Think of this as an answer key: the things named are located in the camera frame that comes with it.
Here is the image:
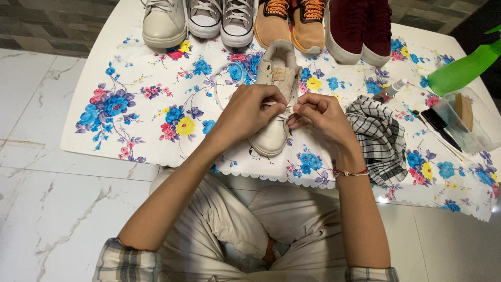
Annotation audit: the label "person's left hand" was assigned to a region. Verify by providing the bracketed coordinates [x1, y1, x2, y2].
[213, 83, 289, 145]

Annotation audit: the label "person's right hand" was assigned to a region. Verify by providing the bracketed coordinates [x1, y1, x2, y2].
[287, 93, 363, 157]

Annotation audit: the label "white shoelace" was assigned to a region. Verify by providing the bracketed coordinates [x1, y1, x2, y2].
[213, 62, 298, 120]

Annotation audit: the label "beige leather sneaker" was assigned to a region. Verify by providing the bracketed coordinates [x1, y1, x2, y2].
[248, 39, 304, 157]
[142, 0, 189, 49]

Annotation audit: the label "black and white checkered cloth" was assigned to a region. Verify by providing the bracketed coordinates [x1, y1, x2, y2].
[345, 96, 409, 188]

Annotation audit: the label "small white bottle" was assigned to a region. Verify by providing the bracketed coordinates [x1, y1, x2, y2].
[375, 78, 409, 103]

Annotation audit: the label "grey canvas sneaker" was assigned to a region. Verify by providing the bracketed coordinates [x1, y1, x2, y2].
[187, 0, 223, 39]
[220, 0, 256, 48]

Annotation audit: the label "tan sneaker with orange laces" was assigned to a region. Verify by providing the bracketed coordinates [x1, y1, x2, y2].
[254, 0, 291, 49]
[290, 0, 328, 55]

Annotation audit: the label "maroon sneaker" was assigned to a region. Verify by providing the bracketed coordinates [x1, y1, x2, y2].
[324, 0, 369, 66]
[360, 0, 393, 67]

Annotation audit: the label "black shoe brush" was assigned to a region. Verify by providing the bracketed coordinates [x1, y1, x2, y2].
[420, 108, 463, 153]

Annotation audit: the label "floral tablecloth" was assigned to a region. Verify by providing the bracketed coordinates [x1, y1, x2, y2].
[61, 21, 501, 222]

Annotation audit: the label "beige trousers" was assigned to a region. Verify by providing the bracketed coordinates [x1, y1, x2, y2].
[148, 168, 354, 282]

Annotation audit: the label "wooden brush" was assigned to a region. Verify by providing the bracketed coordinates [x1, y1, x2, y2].
[454, 92, 474, 133]

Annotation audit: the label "green spray bottle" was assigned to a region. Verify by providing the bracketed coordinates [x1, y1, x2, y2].
[427, 24, 501, 98]

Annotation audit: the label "clear plastic container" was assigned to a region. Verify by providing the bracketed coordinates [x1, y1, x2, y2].
[432, 86, 501, 154]

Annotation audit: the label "plaid shirt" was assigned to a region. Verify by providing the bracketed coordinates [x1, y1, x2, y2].
[92, 237, 401, 282]

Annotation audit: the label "red thread bracelet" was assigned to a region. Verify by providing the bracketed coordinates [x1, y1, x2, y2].
[332, 167, 369, 178]

